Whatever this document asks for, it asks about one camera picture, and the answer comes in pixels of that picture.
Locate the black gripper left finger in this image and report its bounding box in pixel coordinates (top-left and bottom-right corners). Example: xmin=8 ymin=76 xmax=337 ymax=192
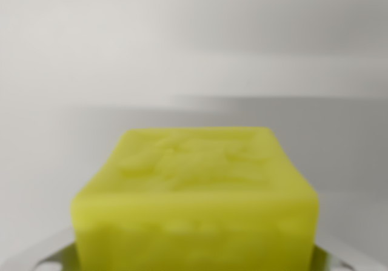
xmin=32 ymin=241 xmax=82 ymax=271

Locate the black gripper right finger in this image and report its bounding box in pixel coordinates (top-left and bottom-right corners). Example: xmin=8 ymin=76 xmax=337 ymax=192
xmin=311 ymin=243 xmax=355 ymax=271

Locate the yellow cube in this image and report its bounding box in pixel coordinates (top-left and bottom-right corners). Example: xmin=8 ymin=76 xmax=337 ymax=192
xmin=70 ymin=126 xmax=321 ymax=271

